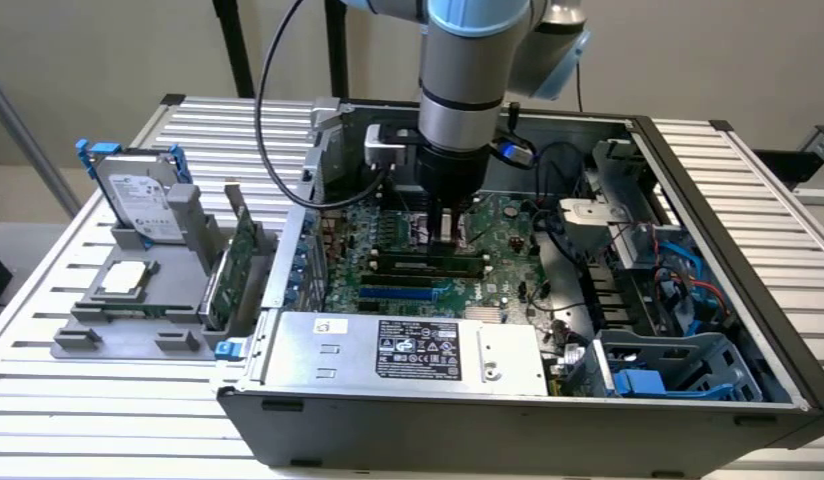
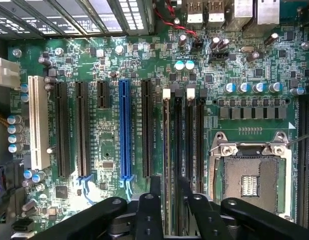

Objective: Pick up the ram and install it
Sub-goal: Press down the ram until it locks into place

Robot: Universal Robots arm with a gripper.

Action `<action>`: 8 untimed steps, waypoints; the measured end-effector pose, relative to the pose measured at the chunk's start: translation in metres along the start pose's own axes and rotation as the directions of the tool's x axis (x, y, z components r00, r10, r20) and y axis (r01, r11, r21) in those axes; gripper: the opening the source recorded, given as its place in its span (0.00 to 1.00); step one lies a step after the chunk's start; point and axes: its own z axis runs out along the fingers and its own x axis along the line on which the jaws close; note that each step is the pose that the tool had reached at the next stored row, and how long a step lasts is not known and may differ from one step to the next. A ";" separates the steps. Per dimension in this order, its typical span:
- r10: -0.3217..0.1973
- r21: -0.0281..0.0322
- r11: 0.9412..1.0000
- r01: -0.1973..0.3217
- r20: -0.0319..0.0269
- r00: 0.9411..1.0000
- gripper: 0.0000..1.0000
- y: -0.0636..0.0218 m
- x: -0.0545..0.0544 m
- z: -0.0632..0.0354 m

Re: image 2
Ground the RAM module in slot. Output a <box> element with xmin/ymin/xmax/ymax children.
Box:
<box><xmin>162</xmin><ymin>88</ymin><xmax>172</xmax><ymax>237</ymax></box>

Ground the white PCI expansion slot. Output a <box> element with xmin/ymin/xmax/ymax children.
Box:
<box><xmin>27</xmin><ymin>75</ymin><xmax>52</xmax><ymax>171</ymax></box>

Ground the red and black twisted wire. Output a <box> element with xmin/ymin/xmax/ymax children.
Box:
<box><xmin>153</xmin><ymin>0</ymin><xmax>199</xmax><ymax>41</ymax></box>

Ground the silver metal port block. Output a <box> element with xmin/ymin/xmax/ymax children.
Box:
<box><xmin>233</xmin><ymin>0</ymin><xmax>254</xmax><ymax>22</ymax></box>

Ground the white power connector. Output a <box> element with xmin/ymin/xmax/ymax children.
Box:
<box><xmin>0</xmin><ymin>57</ymin><xmax>22</xmax><ymax>89</ymax></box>

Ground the silver USB port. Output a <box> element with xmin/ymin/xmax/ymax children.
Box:
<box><xmin>186</xmin><ymin>0</ymin><xmax>204</xmax><ymax>25</ymax></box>
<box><xmin>207</xmin><ymin>0</ymin><xmax>226</xmax><ymax>25</ymax></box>

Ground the square black chip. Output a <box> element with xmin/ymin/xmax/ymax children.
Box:
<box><xmin>55</xmin><ymin>185</ymin><xmax>69</xmax><ymax>199</ymax></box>

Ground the RAM slot with white latch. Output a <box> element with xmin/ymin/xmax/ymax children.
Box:
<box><xmin>185</xmin><ymin>83</ymin><xmax>198</xmax><ymax>195</ymax></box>

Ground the black PC case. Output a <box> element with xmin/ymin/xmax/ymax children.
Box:
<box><xmin>0</xmin><ymin>0</ymin><xmax>156</xmax><ymax>40</ymax></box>

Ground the yellow wire bundle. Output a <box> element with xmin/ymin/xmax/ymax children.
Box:
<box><xmin>0</xmin><ymin>112</ymin><xmax>10</xmax><ymax>129</ymax></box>

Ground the blue expansion slot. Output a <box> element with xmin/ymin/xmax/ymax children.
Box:
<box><xmin>118</xmin><ymin>78</ymin><xmax>135</xmax><ymax>196</ymax></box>

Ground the long black expansion slot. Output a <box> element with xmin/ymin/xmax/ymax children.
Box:
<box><xmin>53</xmin><ymin>81</ymin><xmax>72</xmax><ymax>179</ymax></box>
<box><xmin>140</xmin><ymin>78</ymin><xmax>154</xmax><ymax>179</ymax></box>
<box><xmin>74</xmin><ymin>80</ymin><xmax>92</xmax><ymax>179</ymax></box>

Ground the short black expansion slot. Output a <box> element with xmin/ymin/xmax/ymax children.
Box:
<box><xmin>96</xmin><ymin>80</ymin><xmax>111</xmax><ymax>110</ymax></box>

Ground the CPU socket with metal frame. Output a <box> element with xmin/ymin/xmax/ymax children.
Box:
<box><xmin>208</xmin><ymin>131</ymin><xmax>293</xmax><ymax>221</ymax></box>

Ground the RAM slot with black latch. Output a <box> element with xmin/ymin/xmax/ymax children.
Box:
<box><xmin>197</xmin><ymin>88</ymin><xmax>206</xmax><ymax>195</ymax></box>
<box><xmin>172</xmin><ymin>88</ymin><xmax>185</xmax><ymax>237</ymax></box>

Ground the black header connector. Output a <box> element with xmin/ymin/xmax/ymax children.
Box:
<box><xmin>208</xmin><ymin>51</ymin><xmax>230</xmax><ymax>63</ymax></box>

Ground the black SATA connector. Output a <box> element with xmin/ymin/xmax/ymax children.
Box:
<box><xmin>11</xmin><ymin>219</ymin><xmax>35</xmax><ymax>233</ymax></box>

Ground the thin metal locking lever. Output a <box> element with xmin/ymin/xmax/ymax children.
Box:
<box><xmin>286</xmin><ymin>132</ymin><xmax>309</xmax><ymax>146</ymax></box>

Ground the green motherboard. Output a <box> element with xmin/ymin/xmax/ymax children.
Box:
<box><xmin>6</xmin><ymin>0</ymin><xmax>309</xmax><ymax>227</ymax></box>

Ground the silver network port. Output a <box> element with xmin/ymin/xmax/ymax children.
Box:
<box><xmin>256</xmin><ymin>0</ymin><xmax>281</xmax><ymax>26</ymax></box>

